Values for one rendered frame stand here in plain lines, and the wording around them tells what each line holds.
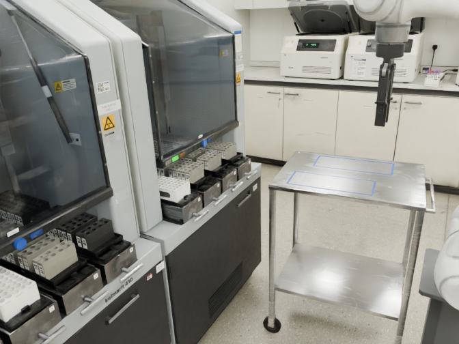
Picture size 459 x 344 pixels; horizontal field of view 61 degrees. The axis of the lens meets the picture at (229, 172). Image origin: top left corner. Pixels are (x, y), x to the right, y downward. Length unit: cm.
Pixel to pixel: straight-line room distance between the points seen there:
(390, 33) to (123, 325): 121
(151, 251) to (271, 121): 265
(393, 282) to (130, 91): 147
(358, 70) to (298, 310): 210
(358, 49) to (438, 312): 250
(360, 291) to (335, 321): 31
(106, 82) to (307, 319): 155
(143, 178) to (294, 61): 248
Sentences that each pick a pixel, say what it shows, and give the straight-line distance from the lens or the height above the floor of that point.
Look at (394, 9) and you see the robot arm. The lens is 103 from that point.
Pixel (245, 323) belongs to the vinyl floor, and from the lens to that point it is 216.
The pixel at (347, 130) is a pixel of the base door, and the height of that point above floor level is 47.
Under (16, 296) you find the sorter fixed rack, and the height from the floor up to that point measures 86.
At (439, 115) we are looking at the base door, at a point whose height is 68.
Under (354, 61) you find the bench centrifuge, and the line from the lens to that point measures 352.
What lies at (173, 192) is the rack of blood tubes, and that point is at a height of 86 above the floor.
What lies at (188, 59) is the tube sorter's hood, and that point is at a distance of 157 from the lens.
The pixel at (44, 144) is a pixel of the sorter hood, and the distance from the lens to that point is 113.
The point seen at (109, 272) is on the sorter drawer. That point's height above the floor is 77.
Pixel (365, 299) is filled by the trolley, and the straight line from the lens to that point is 194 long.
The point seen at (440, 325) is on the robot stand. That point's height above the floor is 57.
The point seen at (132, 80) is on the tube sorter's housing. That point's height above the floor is 130.
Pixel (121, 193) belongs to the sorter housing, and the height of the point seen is 94.
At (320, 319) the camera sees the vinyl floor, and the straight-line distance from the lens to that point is 222.
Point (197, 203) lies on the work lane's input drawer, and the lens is 159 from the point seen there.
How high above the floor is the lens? 151
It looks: 23 degrees down
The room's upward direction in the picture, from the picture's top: 2 degrees counter-clockwise
